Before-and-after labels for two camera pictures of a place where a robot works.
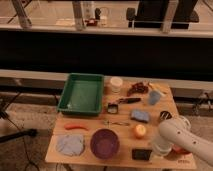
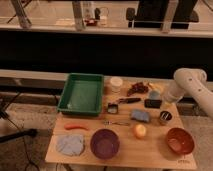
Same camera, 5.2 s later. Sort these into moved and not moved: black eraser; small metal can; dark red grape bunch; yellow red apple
Moved: black eraser
Not moved: dark red grape bunch; small metal can; yellow red apple
